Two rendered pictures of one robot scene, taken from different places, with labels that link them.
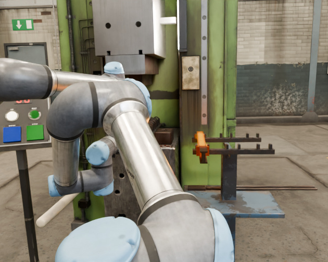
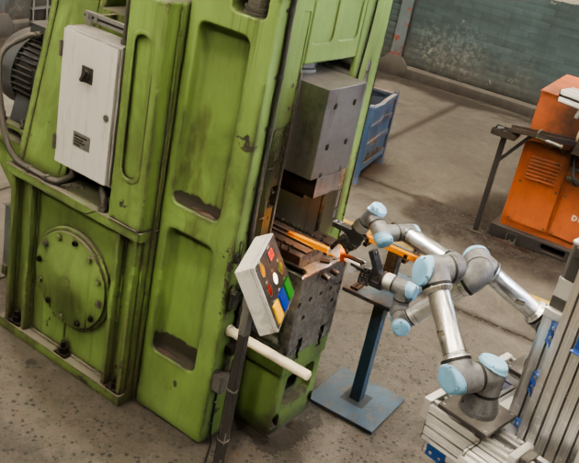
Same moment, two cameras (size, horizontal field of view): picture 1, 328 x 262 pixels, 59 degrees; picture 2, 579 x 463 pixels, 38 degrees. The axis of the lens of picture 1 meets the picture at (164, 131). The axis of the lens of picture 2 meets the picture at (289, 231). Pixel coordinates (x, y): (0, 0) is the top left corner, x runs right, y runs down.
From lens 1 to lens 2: 3.70 m
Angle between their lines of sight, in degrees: 65
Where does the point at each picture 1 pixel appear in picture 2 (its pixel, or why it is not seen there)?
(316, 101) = not seen: outside the picture
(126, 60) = (330, 178)
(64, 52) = (253, 172)
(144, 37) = (346, 153)
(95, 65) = (274, 180)
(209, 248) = not seen: hidden behind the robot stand
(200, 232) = not seen: hidden behind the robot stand
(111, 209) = (294, 337)
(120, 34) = (332, 153)
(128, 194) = (310, 315)
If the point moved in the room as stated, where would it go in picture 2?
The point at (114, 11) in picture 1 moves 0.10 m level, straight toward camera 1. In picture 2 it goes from (334, 131) to (357, 138)
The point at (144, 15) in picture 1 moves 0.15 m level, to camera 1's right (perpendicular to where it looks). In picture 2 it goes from (351, 131) to (364, 125)
